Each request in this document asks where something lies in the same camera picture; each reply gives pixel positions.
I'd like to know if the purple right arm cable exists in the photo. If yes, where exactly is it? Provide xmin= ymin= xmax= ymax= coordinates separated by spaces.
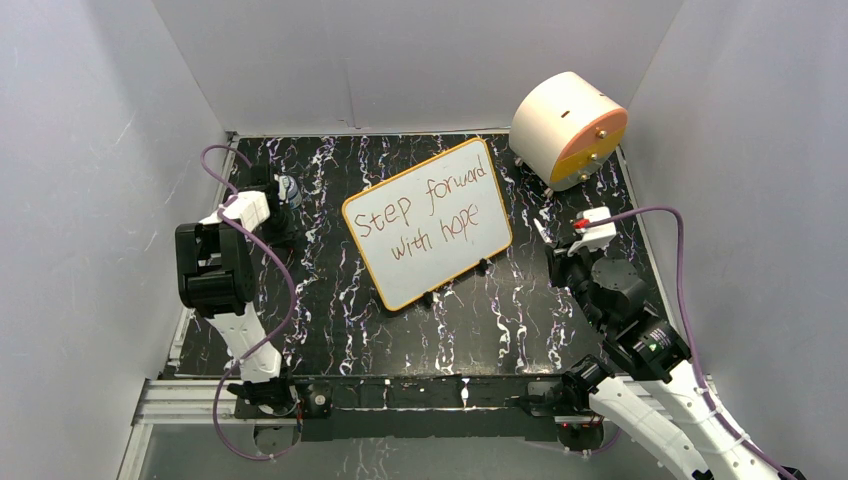
xmin=573 ymin=205 xmax=796 ymax=480

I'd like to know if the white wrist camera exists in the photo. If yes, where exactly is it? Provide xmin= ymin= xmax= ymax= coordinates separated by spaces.
xmin=274 ymin=175 xmax=290 ymax=205
xmin=567 ymin=206 xmax=617 ymax=256

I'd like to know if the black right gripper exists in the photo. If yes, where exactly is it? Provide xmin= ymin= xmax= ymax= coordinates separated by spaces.
xmin=543 ymin=235 xmax=607 ymax=332

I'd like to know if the yellow framed whiteboard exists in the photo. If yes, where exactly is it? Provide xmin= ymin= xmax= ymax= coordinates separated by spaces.
xmin=341 ymin=138 xmax=513 ymax=311

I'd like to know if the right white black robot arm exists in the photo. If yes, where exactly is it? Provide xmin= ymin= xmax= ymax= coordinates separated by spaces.
xmin=546 ymin=243 xmax=804 ymax=479

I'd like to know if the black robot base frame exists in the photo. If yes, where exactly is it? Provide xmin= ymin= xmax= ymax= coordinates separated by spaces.
xmin=234 ymin=374 xmax=606 ymax=450

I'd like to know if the blue white round jar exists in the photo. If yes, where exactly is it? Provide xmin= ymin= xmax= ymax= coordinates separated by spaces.
xmin=285 ymin=175 xmax=302 ymax=210

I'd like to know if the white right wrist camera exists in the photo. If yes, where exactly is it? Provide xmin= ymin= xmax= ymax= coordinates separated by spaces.
xmin=567 ymin=206 xmax=617 ymax=256

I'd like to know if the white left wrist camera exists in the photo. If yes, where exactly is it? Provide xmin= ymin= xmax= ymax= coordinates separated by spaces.
xmin=274 ymin=175 xmax=290 ymax=205

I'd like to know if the aluminium rail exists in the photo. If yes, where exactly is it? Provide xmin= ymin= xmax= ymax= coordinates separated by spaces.
xmin=133 ymin=379 xmax=296 ymax=426

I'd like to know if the cream round drawer box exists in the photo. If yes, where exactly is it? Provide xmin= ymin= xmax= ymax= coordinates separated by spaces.
xmin=509 ymin=71 xmax=629 ymax=198

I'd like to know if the white orange whiteboard marker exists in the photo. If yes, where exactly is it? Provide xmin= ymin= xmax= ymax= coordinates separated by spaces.
xmin=533 ymin=218 xmax=552 ymax=244

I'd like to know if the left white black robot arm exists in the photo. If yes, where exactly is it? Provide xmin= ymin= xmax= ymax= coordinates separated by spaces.
xmin=175 ymin=165 xmax=299 ymax=416

